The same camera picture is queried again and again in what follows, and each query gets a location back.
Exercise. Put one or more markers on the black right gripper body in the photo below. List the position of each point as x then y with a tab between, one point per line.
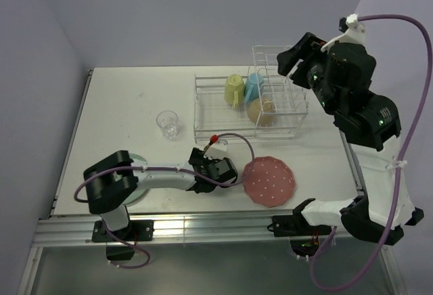
308	73

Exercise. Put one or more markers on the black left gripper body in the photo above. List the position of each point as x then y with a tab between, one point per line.
198	153

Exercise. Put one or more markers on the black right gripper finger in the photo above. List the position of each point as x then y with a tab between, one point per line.
307	44
286	60

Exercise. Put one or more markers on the blue ceramic mug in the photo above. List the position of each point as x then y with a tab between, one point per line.
253	87

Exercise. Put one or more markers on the beige ceramic bowl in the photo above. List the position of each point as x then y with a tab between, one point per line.
261	112

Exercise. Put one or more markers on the yellow ceramic mug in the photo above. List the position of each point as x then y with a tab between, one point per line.
234	91

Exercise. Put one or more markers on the metal tin cup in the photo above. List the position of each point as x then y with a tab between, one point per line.
222	143

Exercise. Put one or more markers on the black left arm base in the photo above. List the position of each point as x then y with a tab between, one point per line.
123	244

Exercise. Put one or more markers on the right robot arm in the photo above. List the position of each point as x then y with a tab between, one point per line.
340	76

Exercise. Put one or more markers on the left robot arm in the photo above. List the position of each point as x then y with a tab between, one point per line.
119	179

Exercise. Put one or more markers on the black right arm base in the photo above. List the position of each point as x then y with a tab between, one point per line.
294	226

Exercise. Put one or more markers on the pink dotted plate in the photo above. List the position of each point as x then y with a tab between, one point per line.
268	182

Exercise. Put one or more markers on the clear drinking glass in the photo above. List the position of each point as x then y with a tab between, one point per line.
167	121

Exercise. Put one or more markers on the green ceramic plate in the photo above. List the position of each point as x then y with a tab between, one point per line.
137	195

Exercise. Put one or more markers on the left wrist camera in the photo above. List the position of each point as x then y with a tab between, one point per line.
214	152

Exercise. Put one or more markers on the white wire dish rack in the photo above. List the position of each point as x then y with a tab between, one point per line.
212	115

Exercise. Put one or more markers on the aluminium frame rail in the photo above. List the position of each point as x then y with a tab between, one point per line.
189	228

